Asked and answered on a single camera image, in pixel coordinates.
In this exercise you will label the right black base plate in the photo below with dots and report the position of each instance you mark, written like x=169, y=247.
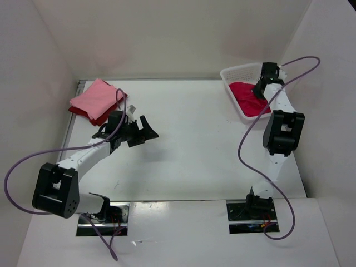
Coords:
x=243, y=220

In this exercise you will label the white plastic basket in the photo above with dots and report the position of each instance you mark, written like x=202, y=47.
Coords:
x=248, y=73

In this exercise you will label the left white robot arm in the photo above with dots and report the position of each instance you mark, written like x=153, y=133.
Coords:
x=57, y=188

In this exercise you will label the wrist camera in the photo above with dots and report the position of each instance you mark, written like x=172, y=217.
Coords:
x=282, y=74
x=130, y=113

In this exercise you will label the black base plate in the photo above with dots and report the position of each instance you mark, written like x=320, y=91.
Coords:
x=243, y=220
x=107, y=223

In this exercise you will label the light pink t-shirt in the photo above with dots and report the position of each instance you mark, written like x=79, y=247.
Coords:
x=102, y=86

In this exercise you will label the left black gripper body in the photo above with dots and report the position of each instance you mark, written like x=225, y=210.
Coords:
x=136, y=133

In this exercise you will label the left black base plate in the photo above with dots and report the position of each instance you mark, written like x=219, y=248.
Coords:
x=107, y=223

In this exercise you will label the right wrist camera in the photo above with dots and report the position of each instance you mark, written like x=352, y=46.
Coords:
x=282, y=74

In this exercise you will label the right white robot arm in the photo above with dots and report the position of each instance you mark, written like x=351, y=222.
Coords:
x=281, y=136

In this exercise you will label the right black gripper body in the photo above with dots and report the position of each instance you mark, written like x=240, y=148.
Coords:
x=260, y=89

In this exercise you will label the dark red t-shirt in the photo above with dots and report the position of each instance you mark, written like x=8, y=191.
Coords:
x=96, y=106

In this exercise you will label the magenta t-shirt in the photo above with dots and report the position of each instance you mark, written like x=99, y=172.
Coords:
x=249, y=104

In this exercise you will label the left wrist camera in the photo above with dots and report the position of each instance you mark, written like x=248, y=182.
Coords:
x=130, y=113

